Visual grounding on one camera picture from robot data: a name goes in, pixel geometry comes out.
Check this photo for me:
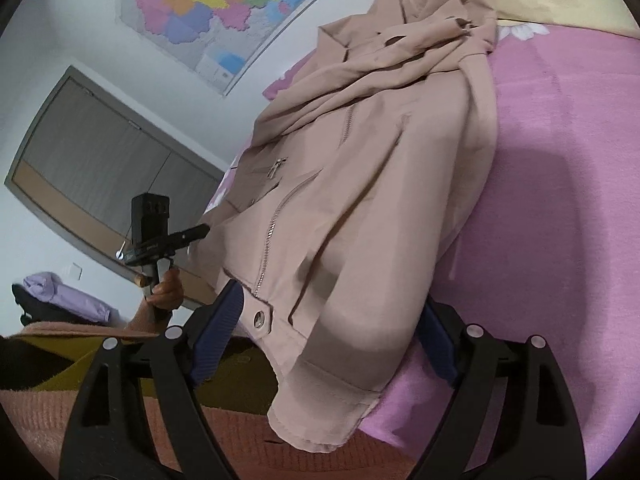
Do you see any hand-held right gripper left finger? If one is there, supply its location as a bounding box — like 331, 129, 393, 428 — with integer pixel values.
59, 279, 246, 480

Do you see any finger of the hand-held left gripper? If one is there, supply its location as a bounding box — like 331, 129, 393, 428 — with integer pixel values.
169, 224, 211, 252

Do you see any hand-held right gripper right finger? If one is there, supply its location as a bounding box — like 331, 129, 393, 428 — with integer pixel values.
414, 296, 586, 480

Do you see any beige pink jacket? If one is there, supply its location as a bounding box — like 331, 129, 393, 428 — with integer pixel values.
192, 0, 501, 453

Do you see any person's left forearm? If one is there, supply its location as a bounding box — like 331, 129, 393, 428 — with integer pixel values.
120, 305, 171, 342

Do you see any person's left hand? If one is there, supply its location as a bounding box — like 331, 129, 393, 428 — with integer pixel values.
150, 270, 182, 311

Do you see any olive cloth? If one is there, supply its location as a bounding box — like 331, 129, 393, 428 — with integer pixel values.
20, 332, 281, 417

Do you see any grey wooden door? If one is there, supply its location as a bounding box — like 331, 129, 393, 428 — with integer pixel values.
5, 65, 226, 311

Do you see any purple cloth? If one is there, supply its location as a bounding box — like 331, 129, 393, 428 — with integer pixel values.
22, 271, 112, 325

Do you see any pink printed blanket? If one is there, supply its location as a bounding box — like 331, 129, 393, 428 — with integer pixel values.
205, 17, 640, 480

